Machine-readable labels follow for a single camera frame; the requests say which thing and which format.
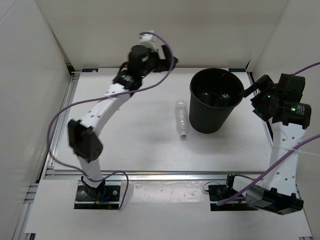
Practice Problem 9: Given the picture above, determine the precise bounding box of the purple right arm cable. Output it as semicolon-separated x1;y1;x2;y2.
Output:
216;61;320;207

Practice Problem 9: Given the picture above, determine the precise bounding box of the blue label plastic bottle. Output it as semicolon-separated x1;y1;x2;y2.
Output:
216;92;232;105

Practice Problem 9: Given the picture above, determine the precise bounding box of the aluminium left frame rail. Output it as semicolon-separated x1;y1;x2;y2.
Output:
46;71;81;154

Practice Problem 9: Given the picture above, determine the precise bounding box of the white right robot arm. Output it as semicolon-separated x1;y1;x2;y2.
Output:
217;73;312;215

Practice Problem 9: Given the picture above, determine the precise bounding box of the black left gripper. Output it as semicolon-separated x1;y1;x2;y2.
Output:
138;44;177;78

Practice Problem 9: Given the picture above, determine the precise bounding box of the orange blue label bottle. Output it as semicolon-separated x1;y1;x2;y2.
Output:
196;91;217;106

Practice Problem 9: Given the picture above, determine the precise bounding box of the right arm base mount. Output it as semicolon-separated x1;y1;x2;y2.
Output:
202;174;257;212

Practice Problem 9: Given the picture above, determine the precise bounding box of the clear crushed plastic bottle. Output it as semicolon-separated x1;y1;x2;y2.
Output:
175;100;189;139

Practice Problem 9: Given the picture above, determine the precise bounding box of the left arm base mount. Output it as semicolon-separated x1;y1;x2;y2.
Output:
73;181;121;210

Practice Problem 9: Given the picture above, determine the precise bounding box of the aluminium front table rail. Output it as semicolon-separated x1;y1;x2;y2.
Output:
44;170;263;181

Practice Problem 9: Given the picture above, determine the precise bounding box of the black plastic waste bin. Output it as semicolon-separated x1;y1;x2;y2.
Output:
189;68;244;134

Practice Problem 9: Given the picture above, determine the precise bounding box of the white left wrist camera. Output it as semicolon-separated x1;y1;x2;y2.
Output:
139;30;158;52

